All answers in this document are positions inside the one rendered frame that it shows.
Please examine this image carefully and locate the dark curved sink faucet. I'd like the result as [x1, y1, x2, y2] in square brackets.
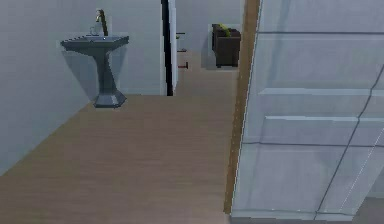
[89, 9, 110, 37]

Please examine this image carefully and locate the white panelled room door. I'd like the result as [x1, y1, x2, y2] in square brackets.
[223, 0, 384, 222]

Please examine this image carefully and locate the grey pedestal sink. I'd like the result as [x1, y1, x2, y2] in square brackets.
[60, 34, 130, 109]

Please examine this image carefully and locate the dark red shelf unit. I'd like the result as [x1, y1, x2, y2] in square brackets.
[176, 31, 190, 70]

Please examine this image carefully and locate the yellow green object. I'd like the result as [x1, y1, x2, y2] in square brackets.
[218, 23, 232, 38]

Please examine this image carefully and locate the dark brown cabinet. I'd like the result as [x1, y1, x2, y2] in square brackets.
[211, 23, 242, 69]

